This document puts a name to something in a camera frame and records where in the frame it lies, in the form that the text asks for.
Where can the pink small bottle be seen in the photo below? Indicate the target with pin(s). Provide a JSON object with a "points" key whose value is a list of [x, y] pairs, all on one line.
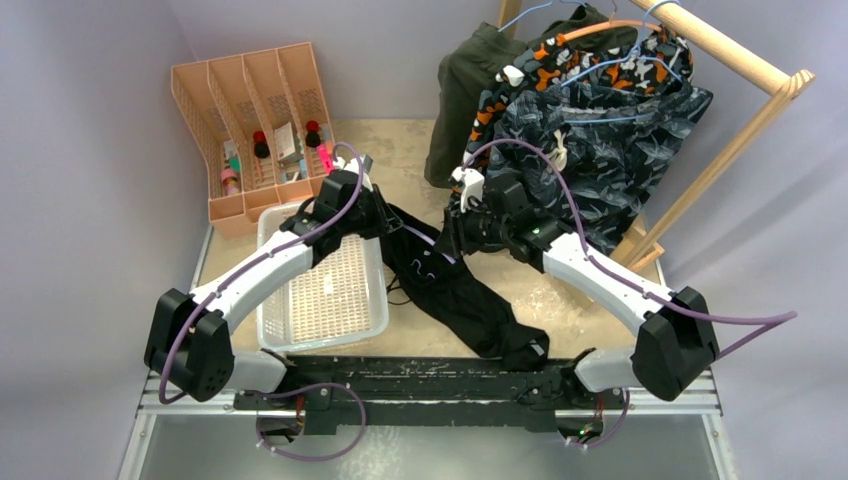
{"points": [[230, 181]]}

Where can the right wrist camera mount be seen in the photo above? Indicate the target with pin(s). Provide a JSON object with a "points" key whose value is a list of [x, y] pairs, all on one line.
{"points": [[471, 186]]}

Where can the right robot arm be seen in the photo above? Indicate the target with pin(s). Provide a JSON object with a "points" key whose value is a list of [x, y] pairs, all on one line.
{"points": [[674, 344]]}

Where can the white medicine box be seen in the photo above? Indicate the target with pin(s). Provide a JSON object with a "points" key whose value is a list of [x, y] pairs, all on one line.
{"points": [[287, 144]]}

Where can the red black marker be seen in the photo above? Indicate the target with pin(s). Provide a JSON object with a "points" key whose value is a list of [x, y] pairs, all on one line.
{"points": [[313, 136]]}

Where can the blue wire hanger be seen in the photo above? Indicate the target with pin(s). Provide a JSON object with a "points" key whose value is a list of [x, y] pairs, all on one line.
{"points": [[650, 67]]}

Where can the dark leaf print shorts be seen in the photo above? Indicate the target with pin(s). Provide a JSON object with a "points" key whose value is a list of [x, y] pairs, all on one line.
{"points": [[606, 148]]}

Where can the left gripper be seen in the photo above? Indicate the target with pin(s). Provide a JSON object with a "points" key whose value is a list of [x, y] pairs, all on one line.
{"points": [[385, 220]]}

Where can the wooden clothes rack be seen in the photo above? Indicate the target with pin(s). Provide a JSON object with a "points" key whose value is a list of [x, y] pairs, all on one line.
{"points": [[749, 66]]}

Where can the peach plastic desk organizer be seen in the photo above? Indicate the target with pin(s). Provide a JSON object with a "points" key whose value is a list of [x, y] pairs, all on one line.
{"points": [[231, 106]]}

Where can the olive green shorts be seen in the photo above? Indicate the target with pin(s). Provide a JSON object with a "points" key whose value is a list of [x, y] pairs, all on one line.
{"points": [[463, 75]]}

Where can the black shorts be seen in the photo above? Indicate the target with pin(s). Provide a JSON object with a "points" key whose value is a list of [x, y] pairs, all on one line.
{"points": [[482, 319]]}

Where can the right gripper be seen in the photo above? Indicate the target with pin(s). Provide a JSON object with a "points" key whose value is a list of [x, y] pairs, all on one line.
{"points": [[455, 239]]}

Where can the white plastic basket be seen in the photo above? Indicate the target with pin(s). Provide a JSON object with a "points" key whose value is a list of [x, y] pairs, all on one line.
{"points": [[341, 301]]}

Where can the orange camouflage shorts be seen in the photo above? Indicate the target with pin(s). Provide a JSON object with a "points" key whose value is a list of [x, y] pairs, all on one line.
{"points": [[611, 110]]}

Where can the pink highlighter marker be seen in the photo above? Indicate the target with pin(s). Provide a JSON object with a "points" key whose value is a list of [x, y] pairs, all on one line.
{"points": [[326, 158]]}

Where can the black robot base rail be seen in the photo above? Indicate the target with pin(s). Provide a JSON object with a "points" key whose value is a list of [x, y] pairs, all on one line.
{"points": [[326, 392]]}

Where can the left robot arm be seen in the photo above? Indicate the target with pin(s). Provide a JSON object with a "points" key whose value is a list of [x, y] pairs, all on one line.
{"points": [[189, 343]]}

